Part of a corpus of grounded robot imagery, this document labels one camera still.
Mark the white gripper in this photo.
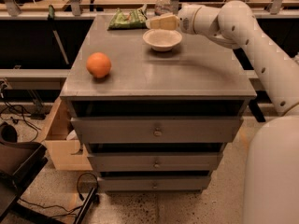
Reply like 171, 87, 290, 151
146, 4, 202, 35

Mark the clear plastic water bottle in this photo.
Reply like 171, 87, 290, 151
154, 0, 172, 16

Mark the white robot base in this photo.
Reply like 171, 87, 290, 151
242, 116, 299, 224

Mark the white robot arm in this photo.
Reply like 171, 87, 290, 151
146, 0, 299, 116

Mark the white paper bowl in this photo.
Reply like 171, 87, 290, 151
143, 29, 182, 52

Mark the green chip bag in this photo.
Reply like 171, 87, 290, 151
108, 5, 148, 30

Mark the orange fruit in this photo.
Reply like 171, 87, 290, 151
86, 52, 112, 78

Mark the grey drawer cabinet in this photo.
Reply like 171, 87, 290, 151
60, 14, 258, 194

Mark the top grey drawer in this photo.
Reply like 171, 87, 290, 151
71, 117, 243, 144

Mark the grey drawer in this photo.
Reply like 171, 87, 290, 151
98, 176, 211, 192
88, 152, 222, 172
71, 117, 243, 144

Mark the middle grey drawer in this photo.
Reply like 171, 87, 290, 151
88, 152, 222, 172

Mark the bottom grey drawer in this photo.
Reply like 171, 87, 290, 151
98, 176, 211, 192

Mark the light wooden box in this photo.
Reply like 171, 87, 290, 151
38, 98, 92, 171

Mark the green handled tool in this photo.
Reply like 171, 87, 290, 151
48, 5, 70, 65

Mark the black floor cable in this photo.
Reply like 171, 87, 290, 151
0, 81, 43, 142

